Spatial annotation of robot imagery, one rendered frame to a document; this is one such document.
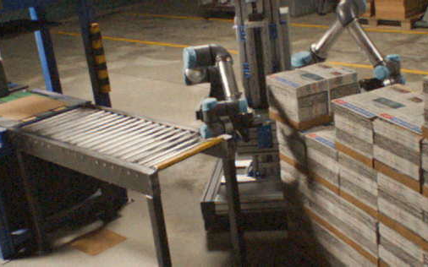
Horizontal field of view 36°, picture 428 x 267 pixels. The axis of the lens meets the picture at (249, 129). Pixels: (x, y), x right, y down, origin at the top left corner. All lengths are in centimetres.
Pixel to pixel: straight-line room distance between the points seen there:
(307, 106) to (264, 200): 94
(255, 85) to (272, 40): 29
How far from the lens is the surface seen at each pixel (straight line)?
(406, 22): 934
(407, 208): 265
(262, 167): 415
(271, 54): 397
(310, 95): 323
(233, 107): 321
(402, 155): 258
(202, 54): 345
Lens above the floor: 194
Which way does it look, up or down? 19 degrees down
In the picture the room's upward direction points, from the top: 6 degrees counter-clockwise
